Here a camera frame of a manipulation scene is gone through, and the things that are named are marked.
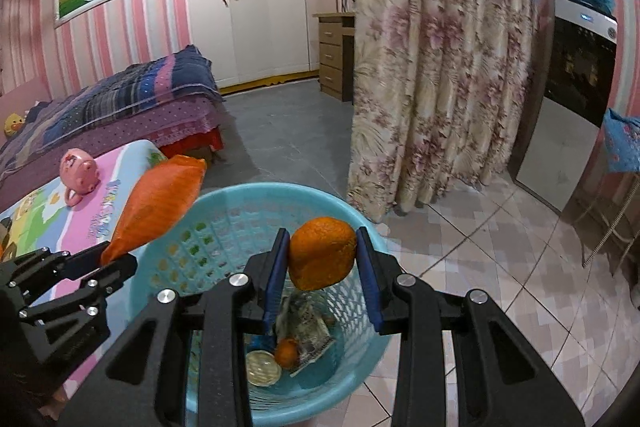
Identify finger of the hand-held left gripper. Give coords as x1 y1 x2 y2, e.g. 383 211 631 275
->
0 247 108 295
20 253 139 358

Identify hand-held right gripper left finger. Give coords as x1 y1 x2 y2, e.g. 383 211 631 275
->
59 228 292 427

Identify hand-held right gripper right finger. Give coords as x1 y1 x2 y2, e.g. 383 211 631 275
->
355 226 586 427

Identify large orange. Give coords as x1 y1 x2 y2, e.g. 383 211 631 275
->
288 217 357 292

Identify grey printed food packet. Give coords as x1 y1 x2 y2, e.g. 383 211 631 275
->
275 294 336 378

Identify small orange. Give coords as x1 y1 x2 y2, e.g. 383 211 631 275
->
274 338 301 369

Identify light blue plastic basket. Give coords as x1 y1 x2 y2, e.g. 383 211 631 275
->
134 183 393 418

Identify orange plastic bag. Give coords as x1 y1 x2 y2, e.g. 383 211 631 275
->
100 155 207 265

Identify beige round bowl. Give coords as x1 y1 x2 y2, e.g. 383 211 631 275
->
245 349 282 388

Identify pink piggy bank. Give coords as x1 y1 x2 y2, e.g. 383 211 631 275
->
60 148 101 208

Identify yellow duck plush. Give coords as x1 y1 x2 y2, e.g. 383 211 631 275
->
4 113 27 138

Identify purple bed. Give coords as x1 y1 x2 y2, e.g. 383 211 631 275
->
0 44 226 188

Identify plaid blanket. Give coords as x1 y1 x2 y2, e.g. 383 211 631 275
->
0 44 221 158

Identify floral curtain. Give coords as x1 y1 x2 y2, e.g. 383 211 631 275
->
346 0 541 224

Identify wooden desk with drawers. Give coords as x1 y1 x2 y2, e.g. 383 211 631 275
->
312 11 357 102

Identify blue floral cloth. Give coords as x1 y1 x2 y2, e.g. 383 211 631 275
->
600 108 640 175

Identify metal wire rack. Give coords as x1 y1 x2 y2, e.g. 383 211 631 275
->
575 172 640 278

